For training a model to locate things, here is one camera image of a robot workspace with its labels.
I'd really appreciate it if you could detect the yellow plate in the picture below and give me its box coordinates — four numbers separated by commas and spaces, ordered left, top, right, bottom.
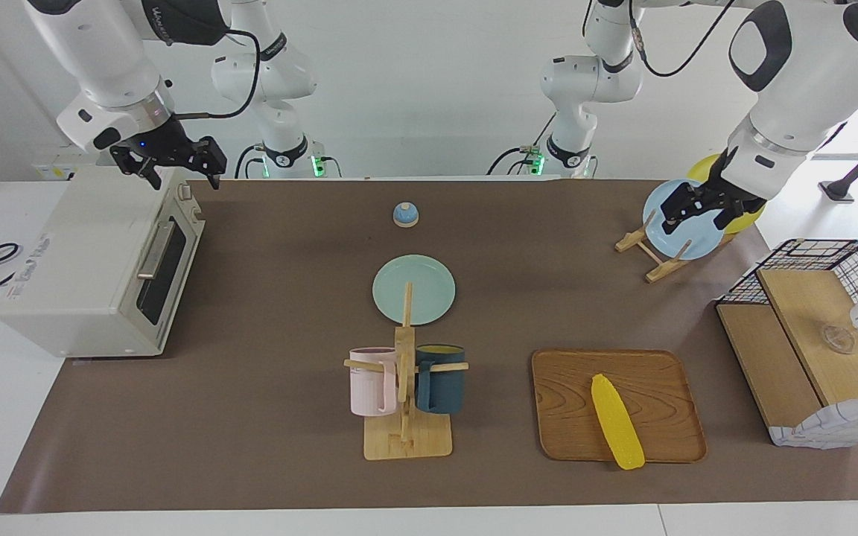
687, 153, 769, 236

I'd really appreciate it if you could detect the wooden serving tray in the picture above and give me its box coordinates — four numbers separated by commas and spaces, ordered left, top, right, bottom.
532, 349, 708, 464

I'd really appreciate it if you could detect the yellow corn cob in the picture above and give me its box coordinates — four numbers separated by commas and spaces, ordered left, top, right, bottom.
591, 374, 646, 470

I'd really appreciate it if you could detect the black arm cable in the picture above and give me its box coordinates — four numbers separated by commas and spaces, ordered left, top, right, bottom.
172, 28, 263, 121
626, 0, 739, 78

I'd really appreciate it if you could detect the brown table mat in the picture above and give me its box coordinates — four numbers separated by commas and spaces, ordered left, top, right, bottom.
0, 179, 858, 514

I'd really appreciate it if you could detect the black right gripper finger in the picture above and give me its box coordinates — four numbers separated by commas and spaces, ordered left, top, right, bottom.
112, 146, 165, 191
191, 135, 228, 189

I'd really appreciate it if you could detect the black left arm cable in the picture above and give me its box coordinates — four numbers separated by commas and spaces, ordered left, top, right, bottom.
626, 0, 739, 78

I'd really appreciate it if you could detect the pale green plate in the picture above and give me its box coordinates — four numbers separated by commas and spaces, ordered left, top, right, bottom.
372, 255, 457, 327

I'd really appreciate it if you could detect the small clear glass dish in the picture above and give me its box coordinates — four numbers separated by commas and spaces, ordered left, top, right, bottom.
820, 325, 856, 354

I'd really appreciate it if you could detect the dark blue mug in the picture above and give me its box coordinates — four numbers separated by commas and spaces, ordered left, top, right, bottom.
415, 344, 466, 415

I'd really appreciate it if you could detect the wooden mug tree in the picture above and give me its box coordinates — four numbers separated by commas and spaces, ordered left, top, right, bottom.
344, 281, 469, 461

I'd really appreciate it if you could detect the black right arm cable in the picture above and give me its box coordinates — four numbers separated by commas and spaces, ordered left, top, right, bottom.
172, 28, 263, 121

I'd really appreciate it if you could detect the white wall box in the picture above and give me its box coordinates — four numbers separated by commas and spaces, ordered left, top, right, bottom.
31, 144, 113, 182

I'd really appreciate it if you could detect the light blue plate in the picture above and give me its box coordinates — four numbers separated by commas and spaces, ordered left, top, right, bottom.
643, 179, 727, 261

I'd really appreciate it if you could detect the pink mug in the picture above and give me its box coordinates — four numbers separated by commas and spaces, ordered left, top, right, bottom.
349, 347, 398, 418

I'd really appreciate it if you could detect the beige toaster oven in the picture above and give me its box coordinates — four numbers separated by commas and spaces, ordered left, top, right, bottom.
0, 165, 206, 360

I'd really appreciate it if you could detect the wire basket wooden shelf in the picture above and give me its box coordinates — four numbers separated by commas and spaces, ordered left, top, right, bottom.
716, 238, 858, 449

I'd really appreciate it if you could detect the wooden plate rack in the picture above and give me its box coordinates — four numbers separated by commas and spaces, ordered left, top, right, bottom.
615, 212, 739, 284

